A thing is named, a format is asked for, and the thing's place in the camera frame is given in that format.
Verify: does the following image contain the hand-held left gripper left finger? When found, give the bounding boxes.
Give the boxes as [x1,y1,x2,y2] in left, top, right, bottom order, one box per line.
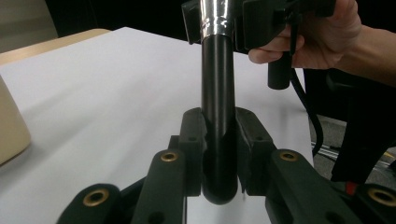
[169,106,208,198]

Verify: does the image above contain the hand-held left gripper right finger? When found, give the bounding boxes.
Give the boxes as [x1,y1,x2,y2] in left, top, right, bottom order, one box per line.
[234,106,276,197]

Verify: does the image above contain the large black makeup brush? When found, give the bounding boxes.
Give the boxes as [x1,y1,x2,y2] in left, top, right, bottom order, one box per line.
[199,0,239,205]

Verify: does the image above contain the beige square cup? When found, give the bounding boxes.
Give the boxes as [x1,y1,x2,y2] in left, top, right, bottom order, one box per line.
[0,74,33,166]

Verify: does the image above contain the white table mat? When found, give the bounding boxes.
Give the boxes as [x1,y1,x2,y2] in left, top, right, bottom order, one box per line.
[0,26,314,224]

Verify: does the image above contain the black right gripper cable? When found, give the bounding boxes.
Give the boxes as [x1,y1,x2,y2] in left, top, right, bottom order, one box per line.
[289,66,325,157]

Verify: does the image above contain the aluminium floor rail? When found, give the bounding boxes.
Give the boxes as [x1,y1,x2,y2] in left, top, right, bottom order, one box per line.
[311,141,396,172]

